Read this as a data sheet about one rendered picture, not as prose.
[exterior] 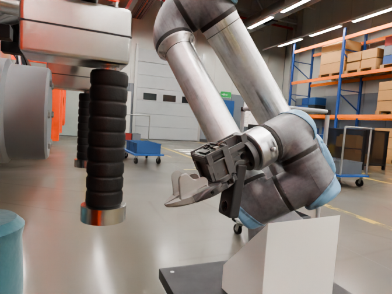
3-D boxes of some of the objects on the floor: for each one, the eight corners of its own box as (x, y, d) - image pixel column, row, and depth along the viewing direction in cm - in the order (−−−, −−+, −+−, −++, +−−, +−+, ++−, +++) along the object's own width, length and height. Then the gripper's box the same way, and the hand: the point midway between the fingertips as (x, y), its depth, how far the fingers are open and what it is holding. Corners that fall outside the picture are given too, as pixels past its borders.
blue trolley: (121, 157, 672) (123, 113, 665) (151, 157, 698) (153, 115, 690) (129, 164, 576) (132, 112, 569) (164, 164, 602) (167, 115, 594)
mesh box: (321, 162, 848) (324, 127, 841) (343, 163, 882) (347, 129, 875) (361, 170, 733) (366, 129, 726) (385, 170, 767) (390, 131, 760)
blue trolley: (295, 176, 566) (300, 123, 558) (321, 175, 590) (326, 126, 582) (340, 188, 472) (346, 125, 464) (369, 187, 495) (375, 128, 488)
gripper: (229, 130, 69) (145, 171, 61) (254, 133, 61) (161, 180, 53) (240, 164, 72) (160, 208, 63) (266, 171, 64) (178, 222, 55)
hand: (172, 205), depth 59 cm, fingers closed
